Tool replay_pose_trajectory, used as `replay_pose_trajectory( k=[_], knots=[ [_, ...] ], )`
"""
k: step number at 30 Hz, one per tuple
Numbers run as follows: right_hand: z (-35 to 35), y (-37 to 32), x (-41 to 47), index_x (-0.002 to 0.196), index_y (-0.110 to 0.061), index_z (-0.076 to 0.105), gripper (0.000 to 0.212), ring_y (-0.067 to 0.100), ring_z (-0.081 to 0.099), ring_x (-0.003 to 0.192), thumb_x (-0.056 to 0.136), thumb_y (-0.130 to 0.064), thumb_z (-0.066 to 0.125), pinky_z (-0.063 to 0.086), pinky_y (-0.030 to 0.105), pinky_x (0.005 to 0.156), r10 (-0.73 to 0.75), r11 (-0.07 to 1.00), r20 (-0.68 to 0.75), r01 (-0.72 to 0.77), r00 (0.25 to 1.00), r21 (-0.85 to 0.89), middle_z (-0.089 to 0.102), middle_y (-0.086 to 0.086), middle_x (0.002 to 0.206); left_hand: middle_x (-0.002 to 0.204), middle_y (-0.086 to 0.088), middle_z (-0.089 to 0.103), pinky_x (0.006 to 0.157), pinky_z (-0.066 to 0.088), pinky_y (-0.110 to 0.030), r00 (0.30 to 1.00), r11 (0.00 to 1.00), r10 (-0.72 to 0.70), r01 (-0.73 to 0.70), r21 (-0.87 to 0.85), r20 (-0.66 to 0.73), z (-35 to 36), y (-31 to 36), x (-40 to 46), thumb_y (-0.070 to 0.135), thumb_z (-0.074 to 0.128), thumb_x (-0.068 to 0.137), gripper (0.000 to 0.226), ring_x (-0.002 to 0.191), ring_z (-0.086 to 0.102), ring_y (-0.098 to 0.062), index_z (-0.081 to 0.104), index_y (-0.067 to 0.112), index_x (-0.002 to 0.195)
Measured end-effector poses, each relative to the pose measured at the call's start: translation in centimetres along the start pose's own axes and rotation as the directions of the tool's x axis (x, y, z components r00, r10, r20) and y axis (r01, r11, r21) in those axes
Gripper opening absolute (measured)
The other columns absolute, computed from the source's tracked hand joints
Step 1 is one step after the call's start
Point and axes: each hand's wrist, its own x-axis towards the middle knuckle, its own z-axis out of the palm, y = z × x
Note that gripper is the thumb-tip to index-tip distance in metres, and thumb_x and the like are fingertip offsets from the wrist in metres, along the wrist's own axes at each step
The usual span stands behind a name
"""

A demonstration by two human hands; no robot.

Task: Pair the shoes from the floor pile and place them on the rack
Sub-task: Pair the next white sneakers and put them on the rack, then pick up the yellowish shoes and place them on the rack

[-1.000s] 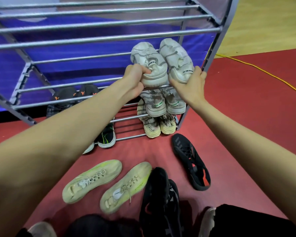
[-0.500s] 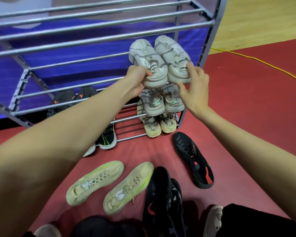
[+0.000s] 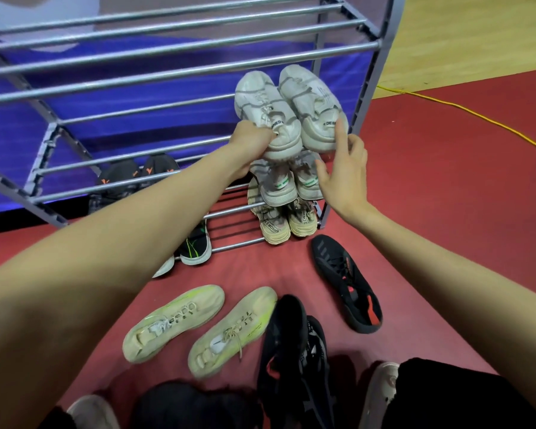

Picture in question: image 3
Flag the person's left hand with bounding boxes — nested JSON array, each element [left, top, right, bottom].
[[226, 120, 278, 180]]

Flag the dark grey sneaker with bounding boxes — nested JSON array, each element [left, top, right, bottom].
[[129, 381, 264, 429]]

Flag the blue tarp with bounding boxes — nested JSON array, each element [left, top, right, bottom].
[[0, 0, 376, 215]]

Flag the person's left cream clog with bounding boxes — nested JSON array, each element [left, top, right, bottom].
[[67, 394, 121, 429]]

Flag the person's left forearm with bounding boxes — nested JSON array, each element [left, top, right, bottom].
[[0, 147, 247, 429]]

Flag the yellow cable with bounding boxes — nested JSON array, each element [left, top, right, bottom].
[[377, 84, 536, 158]]

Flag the grey metal shoe rack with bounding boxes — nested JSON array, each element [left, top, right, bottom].
[[0, 0, 407, 260]]

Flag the person's right hand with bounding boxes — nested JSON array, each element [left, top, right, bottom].
[[314, 119, 369, 226]]

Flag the person's cream clog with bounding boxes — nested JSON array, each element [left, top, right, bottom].
[[67, 394, 121, 429], [359, 361, 401, 429]]

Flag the person's right forearm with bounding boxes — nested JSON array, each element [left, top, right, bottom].
[[348, 203, 536, 416]]

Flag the plain white sneaker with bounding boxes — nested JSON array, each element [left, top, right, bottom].
[[278, 63, 349, 153], [234, 70, 304, 162]]

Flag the white knit sneaker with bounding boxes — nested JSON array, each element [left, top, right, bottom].
[[290, 149, 325, 201], [249, 158, 299, 207]]

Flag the person's right cream clog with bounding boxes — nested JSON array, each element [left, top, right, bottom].
[[359, 361, 401, 429]]

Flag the black sneaker green stripes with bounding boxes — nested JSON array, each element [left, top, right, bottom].
[[151, 254, 176, 278], [178, 218, 213, 266]]

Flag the black sneaker orange marks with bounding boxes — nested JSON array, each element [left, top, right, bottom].
[[88, 159, 142, 215], [141, 154, 182, 188]]

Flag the pale yellow sneaker white sole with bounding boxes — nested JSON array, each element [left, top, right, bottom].
[[187, 286, 279, 380], [122, 284, 226, 365]]

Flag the person's black trousers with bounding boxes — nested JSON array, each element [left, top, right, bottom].
[[38, 357, 536, 429]]

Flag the black sneaker white pattern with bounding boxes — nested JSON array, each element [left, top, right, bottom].
[[301, 315, 336, 429]]

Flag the black sneaker red patch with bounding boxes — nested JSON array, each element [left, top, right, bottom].
[[311, 234, 384, 334], [257, 294, 309, 429]]

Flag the beige sneaker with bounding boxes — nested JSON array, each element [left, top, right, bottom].
[[287, 198, 319, 238], [247, 176, 291, 245]]

